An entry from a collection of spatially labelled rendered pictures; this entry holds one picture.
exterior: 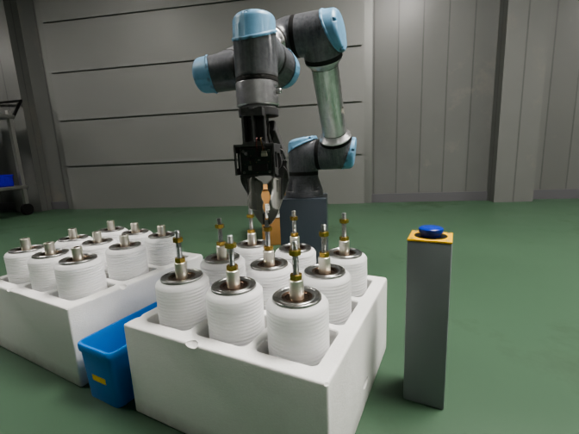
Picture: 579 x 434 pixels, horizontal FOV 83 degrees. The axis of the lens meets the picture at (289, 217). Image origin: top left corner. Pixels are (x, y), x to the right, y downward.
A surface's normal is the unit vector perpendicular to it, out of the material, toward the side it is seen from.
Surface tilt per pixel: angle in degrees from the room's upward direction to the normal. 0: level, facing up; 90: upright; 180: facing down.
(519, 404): 0
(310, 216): 90
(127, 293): 90
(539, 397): 0
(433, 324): 90
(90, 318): 90
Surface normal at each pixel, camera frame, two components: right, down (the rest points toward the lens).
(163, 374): -0.45, 0.18
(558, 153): -0.15, 0.19
